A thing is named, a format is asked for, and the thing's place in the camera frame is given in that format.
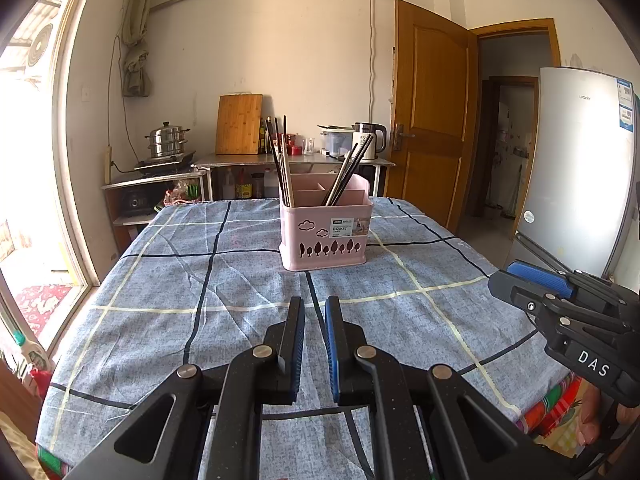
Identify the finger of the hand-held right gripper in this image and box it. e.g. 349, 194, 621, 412
487, 270, 631, 336
507, 260, 640, 311

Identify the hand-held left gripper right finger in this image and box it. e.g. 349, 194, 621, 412
324, 297, 576, 480

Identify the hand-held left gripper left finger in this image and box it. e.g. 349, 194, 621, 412
65, 296, 306, 480

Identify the pink plastic utensil basket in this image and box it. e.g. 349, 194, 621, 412
278, 176, 375, 272

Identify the beige chopstick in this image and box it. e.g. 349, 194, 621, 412
282, 135, 295, 207
279, 134, 292, 207

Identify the silver metal chopstick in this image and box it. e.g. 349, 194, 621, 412
322, 143, 360, 207

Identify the silver refrigerator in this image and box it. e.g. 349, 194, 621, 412
512, 66, 640, 281

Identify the blue plaid tablecloth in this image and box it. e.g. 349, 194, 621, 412
35, 197, 576, 480

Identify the steel kitchen table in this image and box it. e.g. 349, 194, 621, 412
192, 152, 397, 201

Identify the wooden door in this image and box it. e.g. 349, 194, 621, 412
387, 0, 480, 235

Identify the clear plastic container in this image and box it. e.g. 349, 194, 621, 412
318, 127, 355, 157

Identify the white electric kettle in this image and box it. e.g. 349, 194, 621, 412
350, 122, 388, 162

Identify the black small appliance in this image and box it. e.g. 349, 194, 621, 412
122, 192, 151, 216

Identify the black induction cooker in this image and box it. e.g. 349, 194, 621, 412
133, 150, 197, 171

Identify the wooden cutting board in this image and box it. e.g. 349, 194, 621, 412
215, 93, 264, 156

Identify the white side rack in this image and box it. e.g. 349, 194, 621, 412
100, 169, 208, 226

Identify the steel steamer pot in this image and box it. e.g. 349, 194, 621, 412
145, 121, 191, 159

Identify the red patterned rug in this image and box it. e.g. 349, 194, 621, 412
15, 282, 76, 341

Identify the white green mop head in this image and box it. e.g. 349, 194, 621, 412
10, 327, 51, 368

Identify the beige wrapped pipe bundle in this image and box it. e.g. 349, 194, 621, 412
120, 0, 161, 98

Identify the outdoor air conditioner unit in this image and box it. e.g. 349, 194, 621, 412
25, 22, 55, 68

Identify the wooden door frame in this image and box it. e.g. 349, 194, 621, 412
470, 18, 561, 231

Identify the white wall cable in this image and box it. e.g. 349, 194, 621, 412
367, 0, 377, 123

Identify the black power cord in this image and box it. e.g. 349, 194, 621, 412
107, 35, 136, 173

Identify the white window frame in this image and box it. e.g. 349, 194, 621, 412
0, 0, 108, 361

